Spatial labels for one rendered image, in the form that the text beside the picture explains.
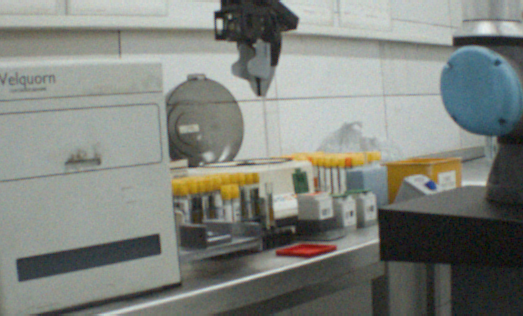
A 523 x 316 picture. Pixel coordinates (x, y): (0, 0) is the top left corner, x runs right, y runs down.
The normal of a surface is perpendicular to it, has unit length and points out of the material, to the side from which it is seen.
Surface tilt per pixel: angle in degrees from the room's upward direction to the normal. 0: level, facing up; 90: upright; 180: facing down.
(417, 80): 90
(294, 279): 90
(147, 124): 90
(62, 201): 90
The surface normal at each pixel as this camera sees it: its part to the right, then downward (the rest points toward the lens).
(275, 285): 0.73, -0.02
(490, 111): -0.68, 0.21
